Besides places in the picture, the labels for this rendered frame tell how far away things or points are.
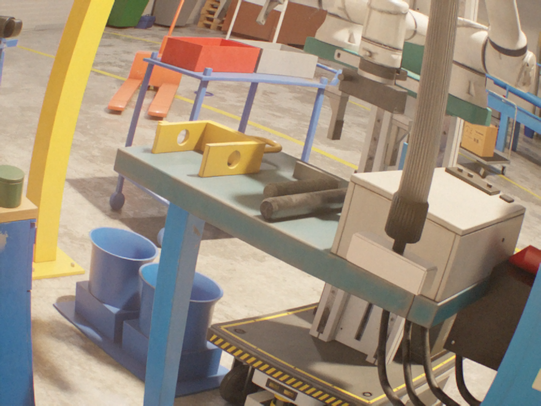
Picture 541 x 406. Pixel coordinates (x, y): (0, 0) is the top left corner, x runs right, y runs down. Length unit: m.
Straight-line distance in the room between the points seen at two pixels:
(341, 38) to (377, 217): 1.28
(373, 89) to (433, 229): 0.39
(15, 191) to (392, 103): 0.77
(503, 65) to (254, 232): 1.06
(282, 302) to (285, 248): 2.60
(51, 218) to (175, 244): 1.84
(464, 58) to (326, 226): 0.97
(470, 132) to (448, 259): 7.16
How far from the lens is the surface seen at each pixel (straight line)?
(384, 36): 1.63
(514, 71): 2.32
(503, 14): 2.21
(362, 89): 1.68
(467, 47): 2.39
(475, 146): 8.47
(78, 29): 3.45
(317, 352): 2.89
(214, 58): 4.29
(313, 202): 1.61
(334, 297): 2.94
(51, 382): 2.80
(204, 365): 3.14
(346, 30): 2.64
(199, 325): 3.01
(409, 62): 2.68
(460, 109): 2.40
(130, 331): 3.12
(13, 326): 1.79
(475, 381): 3.71
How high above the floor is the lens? 1.52
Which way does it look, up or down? 16 degrees down
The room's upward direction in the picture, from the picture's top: 14 degrees clockwise
